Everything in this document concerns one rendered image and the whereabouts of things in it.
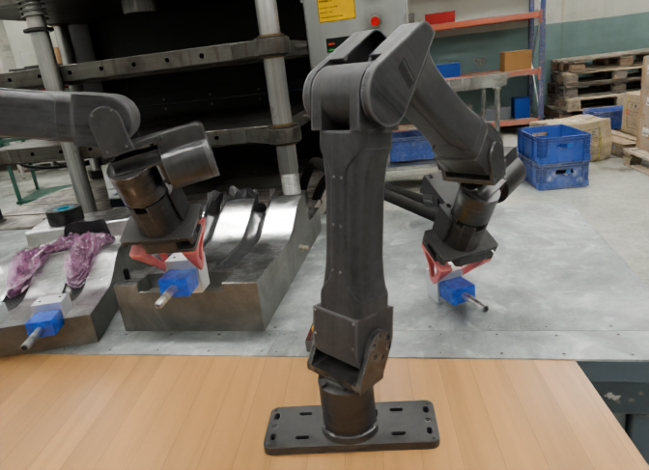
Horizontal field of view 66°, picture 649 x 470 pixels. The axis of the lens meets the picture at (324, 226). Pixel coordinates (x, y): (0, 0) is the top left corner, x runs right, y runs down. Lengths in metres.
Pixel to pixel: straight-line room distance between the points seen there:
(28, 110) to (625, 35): 7.60
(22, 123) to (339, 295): 0.40
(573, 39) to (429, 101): 7.15
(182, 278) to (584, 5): 7.31
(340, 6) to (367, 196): 1.12
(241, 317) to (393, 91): 0.49
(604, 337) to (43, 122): 0.77
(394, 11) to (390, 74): 1.07
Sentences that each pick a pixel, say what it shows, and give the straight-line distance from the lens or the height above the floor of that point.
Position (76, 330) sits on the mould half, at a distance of 0.96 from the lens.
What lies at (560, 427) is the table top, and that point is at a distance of 0.66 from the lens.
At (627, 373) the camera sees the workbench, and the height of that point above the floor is 0.78.
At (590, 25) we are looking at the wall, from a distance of 7.77.
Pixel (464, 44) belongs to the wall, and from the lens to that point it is 7.46.
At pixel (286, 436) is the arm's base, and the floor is 0.81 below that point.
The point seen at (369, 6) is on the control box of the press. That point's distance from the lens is 1.57.
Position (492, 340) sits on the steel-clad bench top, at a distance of 0.79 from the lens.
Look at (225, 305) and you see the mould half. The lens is 0.85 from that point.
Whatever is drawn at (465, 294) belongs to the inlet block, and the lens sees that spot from 0.84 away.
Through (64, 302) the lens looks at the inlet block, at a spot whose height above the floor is 0.88.
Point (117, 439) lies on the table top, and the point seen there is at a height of 0.80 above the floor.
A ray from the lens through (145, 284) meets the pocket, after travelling 0.94.
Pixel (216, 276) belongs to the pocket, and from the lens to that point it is 0.89.
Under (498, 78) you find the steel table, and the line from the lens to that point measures 4.39.
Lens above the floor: 1.22
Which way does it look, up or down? 19 degrees down
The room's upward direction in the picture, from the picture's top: 7 degrees counter-clockwise
